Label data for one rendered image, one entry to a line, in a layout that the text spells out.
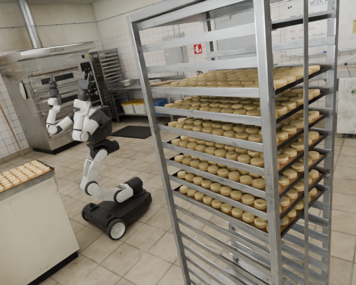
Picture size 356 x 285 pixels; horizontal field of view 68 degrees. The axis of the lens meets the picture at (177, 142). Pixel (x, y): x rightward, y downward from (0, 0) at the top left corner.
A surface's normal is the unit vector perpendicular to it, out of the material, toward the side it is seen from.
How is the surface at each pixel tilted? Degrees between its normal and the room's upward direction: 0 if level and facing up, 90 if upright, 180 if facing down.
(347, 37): 90
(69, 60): 90
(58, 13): 90
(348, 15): 90
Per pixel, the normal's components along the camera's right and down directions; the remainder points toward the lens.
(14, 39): 0.80, 0.07
